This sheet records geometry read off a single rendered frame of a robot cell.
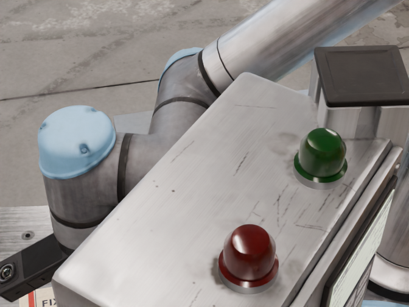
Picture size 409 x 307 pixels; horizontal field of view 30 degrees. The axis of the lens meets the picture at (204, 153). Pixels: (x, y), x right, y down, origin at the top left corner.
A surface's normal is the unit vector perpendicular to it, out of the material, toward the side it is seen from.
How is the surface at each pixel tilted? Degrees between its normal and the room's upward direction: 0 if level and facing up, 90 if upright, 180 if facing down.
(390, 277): 39
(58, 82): 0
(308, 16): 68
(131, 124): 0
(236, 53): 56
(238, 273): 90
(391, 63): 0
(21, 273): 29
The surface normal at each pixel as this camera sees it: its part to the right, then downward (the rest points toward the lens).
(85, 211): 0.24, 0.69
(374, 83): 0.00, -0.70
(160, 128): -0.48, -0.69
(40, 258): -0.45, -0.51
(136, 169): -0.05, -0.09
